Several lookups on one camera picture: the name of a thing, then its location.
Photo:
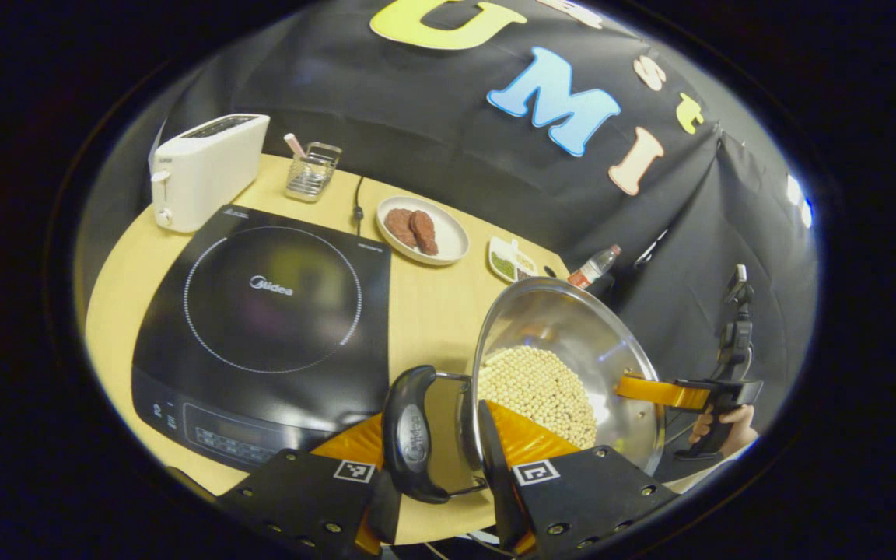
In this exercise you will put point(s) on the white divided dish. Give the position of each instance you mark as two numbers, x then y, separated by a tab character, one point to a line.
497	246

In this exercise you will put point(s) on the white round plate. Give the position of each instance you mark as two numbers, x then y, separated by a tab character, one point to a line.
452	237

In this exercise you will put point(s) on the clear bottle with red label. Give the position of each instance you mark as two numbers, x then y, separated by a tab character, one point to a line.
592	268

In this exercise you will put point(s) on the white toaster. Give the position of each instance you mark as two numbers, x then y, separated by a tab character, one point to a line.
207	171

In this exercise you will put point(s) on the pile of yellow beans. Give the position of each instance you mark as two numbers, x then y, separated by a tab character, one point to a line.
525	260

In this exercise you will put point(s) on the brown meat patty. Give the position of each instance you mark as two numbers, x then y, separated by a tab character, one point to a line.
424	232
399	225

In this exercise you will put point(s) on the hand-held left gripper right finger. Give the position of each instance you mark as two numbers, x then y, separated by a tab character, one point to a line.
498	482

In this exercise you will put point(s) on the black induction cooktop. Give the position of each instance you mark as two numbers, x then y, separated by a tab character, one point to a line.
261	327

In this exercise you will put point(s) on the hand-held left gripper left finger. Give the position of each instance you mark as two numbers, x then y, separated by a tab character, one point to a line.
300	498

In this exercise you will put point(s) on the pile of soybeans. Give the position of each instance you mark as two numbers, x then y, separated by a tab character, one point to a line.
533	381

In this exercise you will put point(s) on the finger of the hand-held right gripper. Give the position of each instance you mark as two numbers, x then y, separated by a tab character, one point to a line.
658	390

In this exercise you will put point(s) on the pile of green beans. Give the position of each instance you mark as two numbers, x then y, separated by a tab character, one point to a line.
503	265

